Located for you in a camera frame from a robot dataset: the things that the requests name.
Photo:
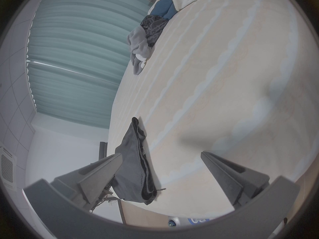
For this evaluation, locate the white ceiling air vent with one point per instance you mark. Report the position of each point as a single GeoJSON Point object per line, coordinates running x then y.
{"type": "Point", "coordinates": [7, 168]}

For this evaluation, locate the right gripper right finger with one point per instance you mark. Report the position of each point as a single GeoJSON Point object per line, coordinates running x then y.
{"type": "Point", "coordinates": [231, 180]}

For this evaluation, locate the bed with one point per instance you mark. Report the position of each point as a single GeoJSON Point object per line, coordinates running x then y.
{"type": "Point", "coordinates": [224, 83]}

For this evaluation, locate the dark blue garment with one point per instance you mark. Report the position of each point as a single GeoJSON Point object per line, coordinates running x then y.
{"type": "Point", "coordinates": [163, 7]}

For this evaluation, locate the blue-green curtain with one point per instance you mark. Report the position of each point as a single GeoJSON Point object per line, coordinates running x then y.
{"type": "Point", "coordinates": [74, 96]}
{"type": "Point", "coordinates": [87, 28]}

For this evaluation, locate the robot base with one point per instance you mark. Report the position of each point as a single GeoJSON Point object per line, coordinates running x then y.
{"type": "Point", "coordinates": [183, 221]}

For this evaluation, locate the black T-shirt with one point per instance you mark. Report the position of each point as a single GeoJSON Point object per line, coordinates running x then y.
{"type": "Point", "coordinates": [132, 165]}

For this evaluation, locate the black chest of drawers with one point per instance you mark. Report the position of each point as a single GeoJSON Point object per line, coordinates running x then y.
{"type": "Point", "coordinates": [102, 150]}

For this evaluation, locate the black shiny garment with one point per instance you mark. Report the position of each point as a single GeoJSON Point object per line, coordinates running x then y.
{"type": "Point", "coordinates": [154, 28]}

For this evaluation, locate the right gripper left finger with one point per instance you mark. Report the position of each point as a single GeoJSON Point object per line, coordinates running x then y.
{"type": "Point", "coordinates": [97, 178]}

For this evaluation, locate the grey garment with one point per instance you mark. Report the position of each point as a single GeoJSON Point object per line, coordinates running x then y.
{"type": "Point", "coordinates": [138, 46]}

